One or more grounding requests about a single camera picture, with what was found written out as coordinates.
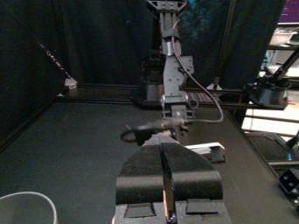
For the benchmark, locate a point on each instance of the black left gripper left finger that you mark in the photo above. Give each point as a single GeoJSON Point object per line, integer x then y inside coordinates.
{"type": "Point", "coordinates": [140, 175]}

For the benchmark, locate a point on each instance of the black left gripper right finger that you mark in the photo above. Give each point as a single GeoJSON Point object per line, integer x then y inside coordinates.
{"type": "Point", "coordinates": [194, 178]}

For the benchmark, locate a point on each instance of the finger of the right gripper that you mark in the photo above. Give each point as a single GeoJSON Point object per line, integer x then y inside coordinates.
{"type": "Point", "coordinates": [146, 132]}
{"type": "Point", "coordinates": [178, 127]}

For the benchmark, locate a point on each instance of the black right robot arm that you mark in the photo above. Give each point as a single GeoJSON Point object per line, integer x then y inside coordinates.
{"type": "Point", "coordinates": [172, 70]}

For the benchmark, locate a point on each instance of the round plate with pale rim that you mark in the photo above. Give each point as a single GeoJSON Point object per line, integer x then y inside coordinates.
{"type": "Point", "coordinates": [43, 201]}

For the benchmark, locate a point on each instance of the white flat block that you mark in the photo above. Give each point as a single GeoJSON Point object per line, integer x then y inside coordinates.
{"type": "Point", "coordinates": [205, 147]}

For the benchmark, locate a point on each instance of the black box with screws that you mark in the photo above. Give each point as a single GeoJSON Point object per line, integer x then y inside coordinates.
{"type": "Point", "coordinates": [290, 182]}

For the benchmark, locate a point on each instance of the black cloth curtain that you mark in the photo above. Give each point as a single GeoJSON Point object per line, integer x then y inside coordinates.
{"type": "Point", "coordinates": [98, 38]}

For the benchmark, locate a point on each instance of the white frame corner bracket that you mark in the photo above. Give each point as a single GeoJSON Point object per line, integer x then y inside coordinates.
{"type": "Point", "coordinates": [71, 83]}
{"type": "Point", "coordinates": [214, 86]}

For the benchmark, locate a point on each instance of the black frame rail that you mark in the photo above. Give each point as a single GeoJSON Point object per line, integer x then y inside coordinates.
{"type": "Point", "coordinates": [98, 100]}

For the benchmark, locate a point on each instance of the black robot base outside frame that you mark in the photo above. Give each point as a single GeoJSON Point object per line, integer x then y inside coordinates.
{"type": "Point", "coordinates": [270, 90]}

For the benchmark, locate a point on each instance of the black upright frame post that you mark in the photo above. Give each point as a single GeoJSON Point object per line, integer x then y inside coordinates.
{"type": "Point", "coordinates": [226, 38]}

